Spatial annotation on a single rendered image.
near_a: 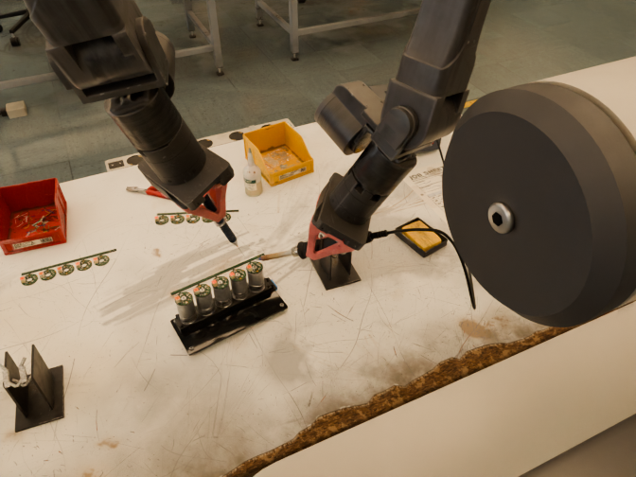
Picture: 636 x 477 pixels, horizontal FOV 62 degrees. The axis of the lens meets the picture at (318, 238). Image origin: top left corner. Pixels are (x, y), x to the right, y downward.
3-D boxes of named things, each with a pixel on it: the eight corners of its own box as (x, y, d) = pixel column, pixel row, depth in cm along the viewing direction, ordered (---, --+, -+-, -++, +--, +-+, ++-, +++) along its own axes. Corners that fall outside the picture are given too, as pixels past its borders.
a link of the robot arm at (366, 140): (404, 166, 57) (431, 156, 61) (363, 120, 58) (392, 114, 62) (369, 206, 61) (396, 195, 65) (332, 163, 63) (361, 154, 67)
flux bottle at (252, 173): (242, 188, 104) (238, 145, 97) (259, 185, 105) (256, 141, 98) (247, 199, 101) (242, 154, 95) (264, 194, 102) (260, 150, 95)
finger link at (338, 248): (284, 256, 70) (318, 213, 64) (296, 222, 75) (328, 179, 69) (328, 280, 72) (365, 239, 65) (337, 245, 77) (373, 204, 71)
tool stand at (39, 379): (27, 429, 71) (-4, 438, 61) (13, 356, 73) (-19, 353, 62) (73, 415, 73) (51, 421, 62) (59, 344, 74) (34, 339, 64)
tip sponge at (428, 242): (447, 245, 92) (448, 238, 91) (423, 258, 89) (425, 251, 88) (416, 221, 96) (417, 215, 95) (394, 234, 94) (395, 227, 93)
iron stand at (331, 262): (320, 294, 88) (334, 285, 79) (305, 245, 90) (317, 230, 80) (353, 285, 90) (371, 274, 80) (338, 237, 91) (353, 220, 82)
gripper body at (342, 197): (311, 229, 64) (343, 189, 59) (326, 180, 71) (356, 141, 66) (357, 255, 65) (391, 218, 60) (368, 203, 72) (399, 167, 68)
